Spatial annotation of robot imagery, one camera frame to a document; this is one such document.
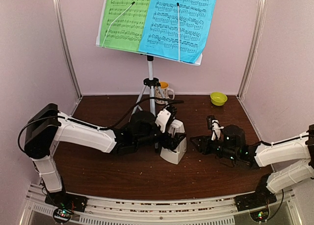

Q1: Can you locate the aluminium front rail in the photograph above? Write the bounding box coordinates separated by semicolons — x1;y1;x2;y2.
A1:
18;184;304;225

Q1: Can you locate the aluminium frame post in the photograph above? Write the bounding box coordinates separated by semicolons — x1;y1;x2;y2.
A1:
237;0;267;102
52;0;82;99

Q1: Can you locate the right aluminium frame post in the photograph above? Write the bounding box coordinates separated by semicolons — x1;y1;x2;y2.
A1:
237;0;267;102

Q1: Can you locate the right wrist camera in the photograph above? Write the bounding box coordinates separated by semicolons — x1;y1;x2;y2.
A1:
207;115;224;141

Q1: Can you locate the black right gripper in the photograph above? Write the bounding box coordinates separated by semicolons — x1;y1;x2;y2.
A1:
190;135;238;162

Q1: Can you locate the green sheet music page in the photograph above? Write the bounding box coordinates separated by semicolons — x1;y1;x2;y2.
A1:
96;0;151;53

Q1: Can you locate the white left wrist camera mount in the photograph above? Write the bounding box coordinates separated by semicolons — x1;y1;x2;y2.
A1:
155;109;171;133

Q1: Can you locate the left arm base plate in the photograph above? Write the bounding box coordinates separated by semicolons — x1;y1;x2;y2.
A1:
45;192;88;212

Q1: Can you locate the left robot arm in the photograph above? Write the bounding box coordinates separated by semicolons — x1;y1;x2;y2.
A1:
18;100;187;207

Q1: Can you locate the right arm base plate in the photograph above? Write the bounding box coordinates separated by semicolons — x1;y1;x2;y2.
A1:
234;192;277;212

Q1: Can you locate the left aluminium frame post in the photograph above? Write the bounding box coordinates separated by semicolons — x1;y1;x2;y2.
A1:
52;0;82;99

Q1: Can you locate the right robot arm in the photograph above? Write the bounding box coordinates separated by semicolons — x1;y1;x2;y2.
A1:
190;121;314;206

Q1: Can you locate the white perforated music stand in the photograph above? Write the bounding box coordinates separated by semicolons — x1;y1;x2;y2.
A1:
95;0;219;117

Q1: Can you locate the small yellow-green bowl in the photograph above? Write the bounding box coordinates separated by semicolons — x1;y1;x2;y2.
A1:
210;92;228;106

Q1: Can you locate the floral ceramic mug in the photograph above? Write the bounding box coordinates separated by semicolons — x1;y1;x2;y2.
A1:
155;81;175;100

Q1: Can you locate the white metronome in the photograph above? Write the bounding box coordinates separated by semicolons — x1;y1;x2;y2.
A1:
160;119;187;165

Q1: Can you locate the blue sheet music page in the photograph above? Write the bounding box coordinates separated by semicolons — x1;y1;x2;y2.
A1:
138;0;216;65

